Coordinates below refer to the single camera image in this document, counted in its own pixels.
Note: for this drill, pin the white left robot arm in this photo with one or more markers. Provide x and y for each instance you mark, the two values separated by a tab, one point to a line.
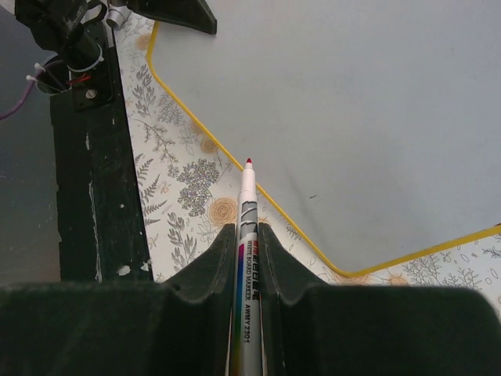
57	26

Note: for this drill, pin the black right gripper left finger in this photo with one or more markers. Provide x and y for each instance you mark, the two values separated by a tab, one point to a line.
178	327

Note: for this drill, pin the red whiteboard marker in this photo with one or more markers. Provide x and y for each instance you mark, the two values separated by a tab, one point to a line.
245	353

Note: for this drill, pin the floral patterned tablecloth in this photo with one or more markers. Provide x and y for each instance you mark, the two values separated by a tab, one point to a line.
188	189

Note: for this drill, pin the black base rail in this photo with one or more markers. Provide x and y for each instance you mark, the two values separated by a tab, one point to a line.
99	213

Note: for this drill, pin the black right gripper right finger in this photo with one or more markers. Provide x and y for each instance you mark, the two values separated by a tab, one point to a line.
311	327

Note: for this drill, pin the yellow framed whiteboard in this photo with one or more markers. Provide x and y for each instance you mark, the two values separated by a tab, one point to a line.
373	126

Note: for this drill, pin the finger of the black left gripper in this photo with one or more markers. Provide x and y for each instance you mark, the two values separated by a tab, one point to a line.
193	14

